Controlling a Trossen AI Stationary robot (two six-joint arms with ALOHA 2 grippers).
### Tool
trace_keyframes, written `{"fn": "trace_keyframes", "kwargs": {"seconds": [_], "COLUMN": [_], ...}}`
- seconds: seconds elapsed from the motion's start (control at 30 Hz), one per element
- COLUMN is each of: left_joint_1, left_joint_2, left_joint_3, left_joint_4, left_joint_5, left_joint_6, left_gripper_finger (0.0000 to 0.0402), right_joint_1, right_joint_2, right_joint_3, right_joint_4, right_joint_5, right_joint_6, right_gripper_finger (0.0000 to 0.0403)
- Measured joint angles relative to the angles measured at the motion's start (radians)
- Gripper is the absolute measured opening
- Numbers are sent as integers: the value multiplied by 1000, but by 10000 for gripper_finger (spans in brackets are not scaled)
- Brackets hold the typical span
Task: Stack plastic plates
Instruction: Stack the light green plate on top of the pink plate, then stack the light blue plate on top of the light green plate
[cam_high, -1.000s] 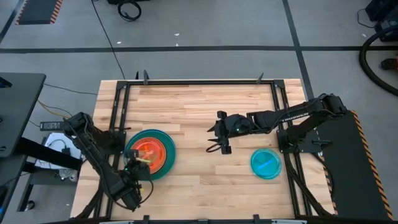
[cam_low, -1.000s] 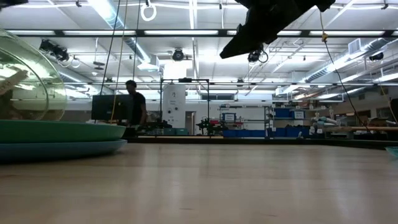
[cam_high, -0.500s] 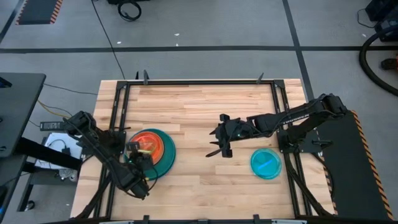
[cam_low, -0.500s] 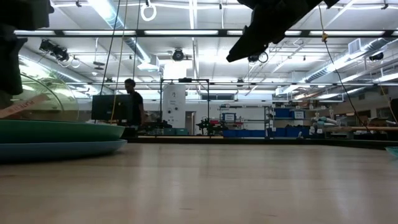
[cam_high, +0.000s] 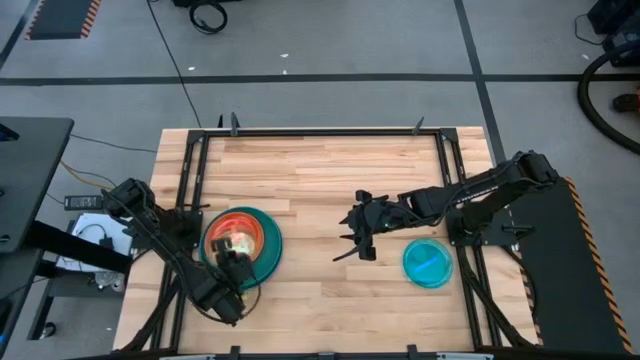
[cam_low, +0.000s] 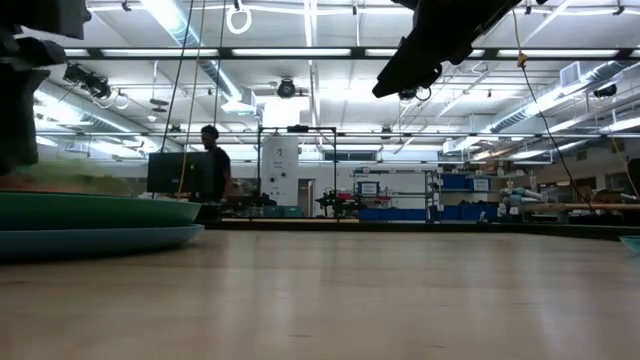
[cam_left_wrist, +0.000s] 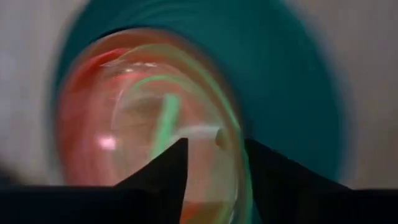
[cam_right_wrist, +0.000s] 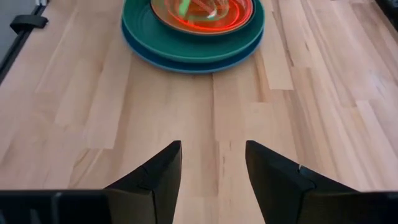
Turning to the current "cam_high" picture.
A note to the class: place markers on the transparent teal plastic plate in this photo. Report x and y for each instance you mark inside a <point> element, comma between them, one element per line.
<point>427,262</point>

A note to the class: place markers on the black equipment case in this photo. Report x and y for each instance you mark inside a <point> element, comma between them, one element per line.
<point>622,20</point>

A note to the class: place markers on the dark teal plastic plate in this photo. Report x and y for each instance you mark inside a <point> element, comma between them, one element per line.
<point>279,250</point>

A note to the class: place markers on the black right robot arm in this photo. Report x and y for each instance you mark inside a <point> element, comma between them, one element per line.
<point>480,190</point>

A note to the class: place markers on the white paper sheet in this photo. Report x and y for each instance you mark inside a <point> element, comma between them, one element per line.
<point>87,225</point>

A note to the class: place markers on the black power adapter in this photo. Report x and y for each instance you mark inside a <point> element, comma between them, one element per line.
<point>82,202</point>

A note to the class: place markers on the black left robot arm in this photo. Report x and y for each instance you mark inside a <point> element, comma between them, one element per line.
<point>170,255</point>

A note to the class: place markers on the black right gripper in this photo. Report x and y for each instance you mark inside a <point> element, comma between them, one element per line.
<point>372,217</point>

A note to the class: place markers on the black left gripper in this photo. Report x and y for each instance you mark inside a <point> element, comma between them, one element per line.
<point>237,270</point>

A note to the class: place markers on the transparent orange-red plastic plate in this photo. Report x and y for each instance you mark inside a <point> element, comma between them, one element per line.
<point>235,225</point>

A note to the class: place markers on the black aluminium table frame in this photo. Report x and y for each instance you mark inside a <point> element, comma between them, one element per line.
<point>320,133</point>

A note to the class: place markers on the large black hazard-striped platform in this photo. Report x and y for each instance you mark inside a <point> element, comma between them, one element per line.
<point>565,280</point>

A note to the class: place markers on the green plastic plate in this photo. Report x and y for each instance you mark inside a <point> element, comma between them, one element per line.
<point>268,235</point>

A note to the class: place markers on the black desk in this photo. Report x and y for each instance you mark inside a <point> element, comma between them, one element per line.
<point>30,175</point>

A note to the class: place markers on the small black hazard-striped mat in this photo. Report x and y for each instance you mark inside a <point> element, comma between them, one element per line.
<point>60,17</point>

